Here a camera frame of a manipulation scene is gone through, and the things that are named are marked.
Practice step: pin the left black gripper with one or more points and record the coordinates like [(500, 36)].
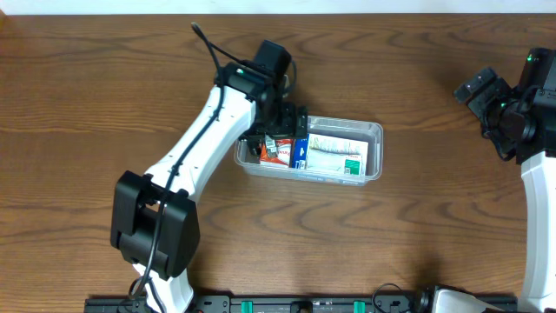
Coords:
[(278, 130)]

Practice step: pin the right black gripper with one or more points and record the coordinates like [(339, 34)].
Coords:
[(479, 90)]

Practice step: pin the dark green square box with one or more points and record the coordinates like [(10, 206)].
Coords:
[(270, 146)]

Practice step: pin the red white medicine box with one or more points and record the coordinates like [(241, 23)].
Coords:
[(281, 158)]

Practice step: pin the blue white medicine box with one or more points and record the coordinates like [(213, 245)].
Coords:
[(328, 144)]

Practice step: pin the green white medicine box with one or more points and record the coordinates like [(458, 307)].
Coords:
[(342, 164)]

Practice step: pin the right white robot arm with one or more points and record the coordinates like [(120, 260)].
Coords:
[(538, 290)]

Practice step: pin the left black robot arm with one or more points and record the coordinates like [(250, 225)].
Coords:
[(154, 218)]

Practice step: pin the clear plastic container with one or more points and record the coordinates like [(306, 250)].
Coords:
[(369, 132)]

